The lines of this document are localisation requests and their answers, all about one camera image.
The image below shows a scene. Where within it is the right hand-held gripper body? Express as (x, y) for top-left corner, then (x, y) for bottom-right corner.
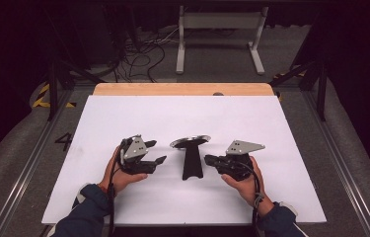
(220, 140), (265, 182)

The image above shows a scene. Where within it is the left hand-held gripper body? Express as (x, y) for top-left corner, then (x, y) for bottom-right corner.
(119, 134), (157, 175)

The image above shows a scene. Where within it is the person's right hand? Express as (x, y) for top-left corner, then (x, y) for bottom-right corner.
(221, 156), (267, 209)

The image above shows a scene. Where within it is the person's left hand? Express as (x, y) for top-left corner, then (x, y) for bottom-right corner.
(99, 147), (149, 196)

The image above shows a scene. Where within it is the wooden table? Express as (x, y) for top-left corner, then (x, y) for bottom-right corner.
(93, 82), (275, 97)

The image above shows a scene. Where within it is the black metal stand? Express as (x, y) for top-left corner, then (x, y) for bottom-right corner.
(45, 48), (106, 121)
(269, 58), (329, 121)

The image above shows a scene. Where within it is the yellow black floor tape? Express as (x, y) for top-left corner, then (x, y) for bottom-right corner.
(272, 69), (306, 80)
(33, 83), (77, 110)

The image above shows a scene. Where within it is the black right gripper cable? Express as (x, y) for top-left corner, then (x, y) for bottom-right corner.
(238, 161), (266, 237)

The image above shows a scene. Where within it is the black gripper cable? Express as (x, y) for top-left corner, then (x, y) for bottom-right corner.
(238, 161), (266, 237)
(108, 139), (126, 237)

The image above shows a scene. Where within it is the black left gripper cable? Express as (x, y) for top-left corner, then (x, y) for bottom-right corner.
(108, 139), (126, 237)

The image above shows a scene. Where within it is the bundle of black floor cables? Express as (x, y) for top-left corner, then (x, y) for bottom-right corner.
(112, 28), (181, 83)

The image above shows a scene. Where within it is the aluminium floor rail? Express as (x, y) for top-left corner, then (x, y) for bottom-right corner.
(302, 88), (370, 237)
(0, 88), (77, 237)

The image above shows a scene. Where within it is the white metal table frame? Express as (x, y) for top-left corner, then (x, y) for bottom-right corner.
(176, 4), (269, 76)

